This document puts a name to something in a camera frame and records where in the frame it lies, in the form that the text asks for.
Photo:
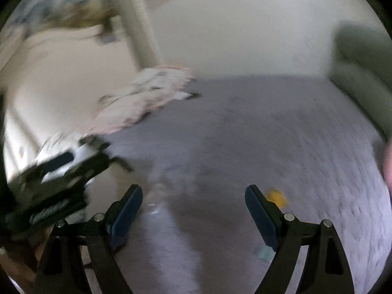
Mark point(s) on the blurred wall poster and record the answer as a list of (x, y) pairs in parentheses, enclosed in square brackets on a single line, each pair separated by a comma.
[(61, 9)]

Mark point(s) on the green pillow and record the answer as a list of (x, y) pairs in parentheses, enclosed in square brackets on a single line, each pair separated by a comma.
[(363, 76)]

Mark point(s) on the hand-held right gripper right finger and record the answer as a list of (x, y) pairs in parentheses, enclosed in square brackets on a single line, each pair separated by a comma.
[(260, 219)]

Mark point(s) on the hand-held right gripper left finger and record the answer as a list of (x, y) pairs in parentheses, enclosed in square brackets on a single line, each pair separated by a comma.
[(127, 219)]

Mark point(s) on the yellow plastic cup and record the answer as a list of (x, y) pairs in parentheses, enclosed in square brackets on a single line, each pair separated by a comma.
[(277, 198)]

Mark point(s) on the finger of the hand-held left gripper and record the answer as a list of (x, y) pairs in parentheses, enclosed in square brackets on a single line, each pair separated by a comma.
[(99, 163)]

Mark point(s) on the small teal packet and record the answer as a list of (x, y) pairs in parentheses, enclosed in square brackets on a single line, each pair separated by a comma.
[(265, 253)]

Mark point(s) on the floral pink cloth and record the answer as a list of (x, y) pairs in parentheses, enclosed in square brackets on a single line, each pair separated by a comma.
[(147, 96)]

